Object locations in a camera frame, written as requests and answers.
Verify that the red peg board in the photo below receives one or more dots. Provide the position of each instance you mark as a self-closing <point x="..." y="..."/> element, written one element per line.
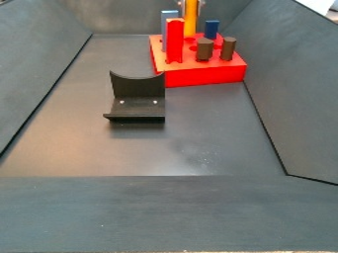
<point x="191" y="72"/>

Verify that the tall red block peg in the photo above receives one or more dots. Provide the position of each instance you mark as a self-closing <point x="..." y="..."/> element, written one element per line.
<point x="174" y="39"/>

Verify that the black curved holder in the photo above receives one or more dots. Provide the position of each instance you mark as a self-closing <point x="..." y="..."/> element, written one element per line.
<point x="139" y="98"/>

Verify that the brown hexagonal peg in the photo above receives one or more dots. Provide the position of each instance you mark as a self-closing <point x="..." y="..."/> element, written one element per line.
<point x="227" y="48"/>

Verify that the yellow oval peg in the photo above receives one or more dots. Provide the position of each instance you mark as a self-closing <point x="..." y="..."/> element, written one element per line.
<point x="190" y="8"/>

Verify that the dark blue peg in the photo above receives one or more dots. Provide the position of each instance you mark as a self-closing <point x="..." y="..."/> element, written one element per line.
<point x="211" y="26"/>

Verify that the brown wide peg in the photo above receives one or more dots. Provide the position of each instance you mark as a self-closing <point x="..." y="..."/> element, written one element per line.
<point x="204" y="46"/>

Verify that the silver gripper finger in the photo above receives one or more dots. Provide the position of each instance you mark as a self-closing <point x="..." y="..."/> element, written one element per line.
<point x="179" y="3"/>
<point x="200" y="3"/>

